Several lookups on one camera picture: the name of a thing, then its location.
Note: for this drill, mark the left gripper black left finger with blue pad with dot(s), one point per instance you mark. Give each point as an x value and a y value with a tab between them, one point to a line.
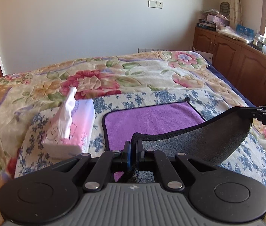
110	162

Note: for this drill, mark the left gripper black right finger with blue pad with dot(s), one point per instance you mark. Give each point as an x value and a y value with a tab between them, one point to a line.
158	163

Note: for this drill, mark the purple and grey microfibre towel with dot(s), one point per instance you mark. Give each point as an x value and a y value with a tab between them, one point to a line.
170	131

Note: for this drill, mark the wooden sideboard cabinet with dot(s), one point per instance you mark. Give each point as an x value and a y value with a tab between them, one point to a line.
242	65

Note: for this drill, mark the blue floral white cloth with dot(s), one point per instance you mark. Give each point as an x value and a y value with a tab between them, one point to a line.
249	159

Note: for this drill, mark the pink white tissue pack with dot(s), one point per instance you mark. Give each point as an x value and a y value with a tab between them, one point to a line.
70	130

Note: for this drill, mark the blue packet on cabinet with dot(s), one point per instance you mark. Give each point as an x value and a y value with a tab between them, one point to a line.
245	32

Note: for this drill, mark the white box beside bed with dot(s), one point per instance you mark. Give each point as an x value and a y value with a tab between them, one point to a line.
207	56

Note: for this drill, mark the pink box on cabinet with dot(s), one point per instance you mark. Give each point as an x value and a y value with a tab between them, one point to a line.
219	20

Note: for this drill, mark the beige patterned curtain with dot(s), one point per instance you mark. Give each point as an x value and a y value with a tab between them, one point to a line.
235	13

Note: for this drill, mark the dark book stack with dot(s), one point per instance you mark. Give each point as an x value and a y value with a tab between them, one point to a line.
207	25

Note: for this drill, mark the dark woven vase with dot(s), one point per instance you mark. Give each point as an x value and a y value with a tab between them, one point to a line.
225	9

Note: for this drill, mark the floral plush bed blanket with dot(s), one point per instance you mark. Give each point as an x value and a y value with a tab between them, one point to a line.
22	95

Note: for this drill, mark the white wall socket row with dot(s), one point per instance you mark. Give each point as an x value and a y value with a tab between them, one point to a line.
143	50

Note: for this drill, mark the white wall switch plate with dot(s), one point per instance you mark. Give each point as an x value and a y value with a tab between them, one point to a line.
155	4

